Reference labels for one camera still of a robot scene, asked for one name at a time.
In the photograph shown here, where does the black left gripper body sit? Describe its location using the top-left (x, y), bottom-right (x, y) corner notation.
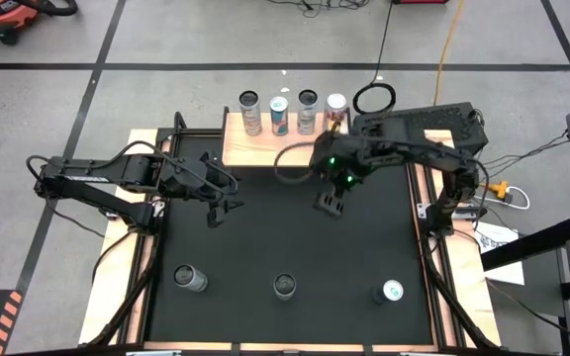
top-left (158, 156), bottom-right (232, 204)

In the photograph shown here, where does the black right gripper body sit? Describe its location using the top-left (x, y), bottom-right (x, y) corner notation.
top-left (312, 132), bottom-right (380, 192)

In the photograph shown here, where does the silver Diet Coke can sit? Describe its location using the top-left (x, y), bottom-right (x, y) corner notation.
top-left (323, 92), bottom-right (349, 131)

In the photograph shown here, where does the dark grey can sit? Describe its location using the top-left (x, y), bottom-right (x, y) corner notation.
top-left (296, 88), bottom-right (320, 136)

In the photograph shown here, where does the blue silver Red Bull can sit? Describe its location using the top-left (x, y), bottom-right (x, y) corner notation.
top-left (268, 95), bottom-right (290, 137)

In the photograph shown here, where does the silver beverage can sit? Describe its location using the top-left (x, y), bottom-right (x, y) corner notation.
top-left (172, 264), bottom-right (210, 293)

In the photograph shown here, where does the black table mat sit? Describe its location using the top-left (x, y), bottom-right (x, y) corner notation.
top-left (144, 135), bottom-right (437, 346)

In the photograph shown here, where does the dark can white lid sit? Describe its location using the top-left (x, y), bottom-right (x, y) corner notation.
top-left (371, 279), bottom-right (405, 306)

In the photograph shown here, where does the orange power plug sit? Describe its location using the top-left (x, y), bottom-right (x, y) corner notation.
top-left (482, 180), bottom-right (514, 204)

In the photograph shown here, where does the white printed paper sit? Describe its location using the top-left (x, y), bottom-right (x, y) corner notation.
top-left (472, 221), bottom-right (526, 287)

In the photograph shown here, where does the black metal beam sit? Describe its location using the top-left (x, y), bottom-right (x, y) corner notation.
top-left (481, 213), bottom-right (570, 272)

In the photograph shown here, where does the orange shop vacuum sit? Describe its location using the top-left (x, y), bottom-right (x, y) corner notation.
top-left (0, 0), bottom-right (42, 46)

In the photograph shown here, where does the wooden shelf black metal frame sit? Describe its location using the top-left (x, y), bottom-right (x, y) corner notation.
top-left (221, 106), bottom-right (353, 169)

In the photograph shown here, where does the black power cable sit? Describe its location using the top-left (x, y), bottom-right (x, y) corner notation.
top-left (351, 0), bottom-right (398, 116)

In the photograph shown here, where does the long yellow cable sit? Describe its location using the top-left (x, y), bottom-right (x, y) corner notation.
top-left (432, 0), bottom-right (466, 107)

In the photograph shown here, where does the black floor cable bundle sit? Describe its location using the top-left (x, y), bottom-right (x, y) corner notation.
top-left (264, 0), bottom-right (370, 19)

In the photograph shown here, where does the white cable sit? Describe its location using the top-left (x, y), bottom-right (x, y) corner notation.
top-left (505, 185), bottom-right (532, 212)

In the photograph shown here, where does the black vacuum hose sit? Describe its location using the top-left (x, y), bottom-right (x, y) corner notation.
top-left (15, 0), bottom-right (79, 17)

